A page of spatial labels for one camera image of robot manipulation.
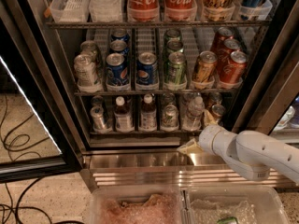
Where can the empty clear plastic tray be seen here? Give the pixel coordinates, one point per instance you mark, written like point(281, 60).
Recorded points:
point(69, 10)

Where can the red Coca-Cola bottle right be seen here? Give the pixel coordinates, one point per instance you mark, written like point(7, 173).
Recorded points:
point(179, 0)

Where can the gold can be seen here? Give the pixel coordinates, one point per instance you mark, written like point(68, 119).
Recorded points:
point(204, 68)

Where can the green white can bottom rear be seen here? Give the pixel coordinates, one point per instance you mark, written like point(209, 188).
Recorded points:
point(168, 99)

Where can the brown tea bottle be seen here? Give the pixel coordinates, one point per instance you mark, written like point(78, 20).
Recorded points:
point(148, 122)
point(123, 115)

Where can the blue Pepsi can middle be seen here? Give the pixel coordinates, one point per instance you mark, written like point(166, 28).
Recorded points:
point(119, 46)

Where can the brown tea bottle left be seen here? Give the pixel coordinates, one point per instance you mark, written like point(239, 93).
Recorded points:
point(123, 115)

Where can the red can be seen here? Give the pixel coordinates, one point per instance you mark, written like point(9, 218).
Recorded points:
point(234, 68)
point(221, 34)
point(224, 50)

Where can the blue Pepsi can centre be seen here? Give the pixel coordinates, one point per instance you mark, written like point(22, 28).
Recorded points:
point(146, 71)

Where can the fridge door right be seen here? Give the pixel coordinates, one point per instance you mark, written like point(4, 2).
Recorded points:
point(277, 85)

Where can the green can in bin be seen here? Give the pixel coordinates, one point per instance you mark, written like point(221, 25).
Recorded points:
point(228, 220)

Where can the red can front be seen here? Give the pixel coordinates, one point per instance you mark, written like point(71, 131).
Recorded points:
point(234, 68)

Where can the clear bin right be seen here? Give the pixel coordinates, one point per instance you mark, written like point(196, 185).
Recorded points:
point(249, 204)

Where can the silver can rear left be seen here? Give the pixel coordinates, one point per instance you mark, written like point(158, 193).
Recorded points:
point(91, 48)

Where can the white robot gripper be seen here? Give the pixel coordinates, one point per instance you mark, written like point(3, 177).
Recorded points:
point(206, 139)

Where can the gold label bottle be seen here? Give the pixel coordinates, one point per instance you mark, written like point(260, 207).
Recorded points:
point(217, 10)

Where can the bronze can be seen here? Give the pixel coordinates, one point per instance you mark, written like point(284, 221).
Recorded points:
point(214, 98)
point(217, 111)

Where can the glass fridge door left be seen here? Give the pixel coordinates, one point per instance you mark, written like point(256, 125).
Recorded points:
point(35, 140)

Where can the blue pepsi can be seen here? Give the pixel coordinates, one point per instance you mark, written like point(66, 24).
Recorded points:
point(116, 71)
point(146, 71)
point(120, 34)
point(119, 46)

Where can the blue Pepsi can rear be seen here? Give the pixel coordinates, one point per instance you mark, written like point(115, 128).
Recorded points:
point(120, 34)

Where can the slim silver can rear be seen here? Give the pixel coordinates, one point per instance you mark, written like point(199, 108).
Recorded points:
point(98, 100)

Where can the green white can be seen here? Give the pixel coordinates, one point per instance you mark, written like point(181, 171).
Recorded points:
point(170, 118)
point(168, 99)

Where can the red can rear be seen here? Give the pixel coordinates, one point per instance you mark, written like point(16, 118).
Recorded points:
point(221, 34)

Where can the red Coca-Cola bottle left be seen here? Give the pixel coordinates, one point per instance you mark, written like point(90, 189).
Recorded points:
point(143, 10)

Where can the green can front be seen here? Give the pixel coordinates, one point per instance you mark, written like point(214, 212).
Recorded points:
point(175, 71)

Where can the bronze can bottom front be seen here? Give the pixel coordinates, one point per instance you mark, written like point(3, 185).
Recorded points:
point(217, 111)

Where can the clear bin left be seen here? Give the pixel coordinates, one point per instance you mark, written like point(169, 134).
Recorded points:
point(137, 204)

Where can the bronze can bottom rear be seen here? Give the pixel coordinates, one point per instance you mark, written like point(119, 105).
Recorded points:
point(214, 98)

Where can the red can middle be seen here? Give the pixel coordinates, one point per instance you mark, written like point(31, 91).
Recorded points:
point(224, 50)

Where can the red coca-cola bottle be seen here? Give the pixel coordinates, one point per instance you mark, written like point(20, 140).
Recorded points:
point(179, 0)
point(143, 10)

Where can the slim silver can front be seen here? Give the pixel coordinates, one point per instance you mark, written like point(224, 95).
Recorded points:
point(100, 119)

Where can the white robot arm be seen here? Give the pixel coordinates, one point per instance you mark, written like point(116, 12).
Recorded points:
point(250, 154)

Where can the green can middle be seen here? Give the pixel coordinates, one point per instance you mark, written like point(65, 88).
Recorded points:
point(173, 46)

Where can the clear bin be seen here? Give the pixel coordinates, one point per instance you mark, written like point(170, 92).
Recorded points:
point(249, 204)
point(137, 204)

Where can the stainless steel fridge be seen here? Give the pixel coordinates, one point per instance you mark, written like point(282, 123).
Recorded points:
point(110, 157)

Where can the brown tea bottle right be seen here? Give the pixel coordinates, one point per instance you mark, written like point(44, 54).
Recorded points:
point(148, 122)

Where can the silver can front left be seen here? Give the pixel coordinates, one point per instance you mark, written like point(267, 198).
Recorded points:
point(85, 68)

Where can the clear water bottle front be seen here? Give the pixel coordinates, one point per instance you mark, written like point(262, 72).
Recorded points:
point(193, 115)

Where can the clear water bottle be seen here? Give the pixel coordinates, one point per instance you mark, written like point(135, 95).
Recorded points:
point(186, 102)
point(193, 115)

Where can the clear water bottle rear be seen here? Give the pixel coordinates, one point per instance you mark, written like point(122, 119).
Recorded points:
point(186, 102)

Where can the blue Pepsi can front left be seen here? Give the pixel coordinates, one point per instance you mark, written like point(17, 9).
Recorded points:
point(116, 71)

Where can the slim silver can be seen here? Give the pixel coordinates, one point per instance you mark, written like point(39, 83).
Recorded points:
point(98, 100)
point(100, 119)

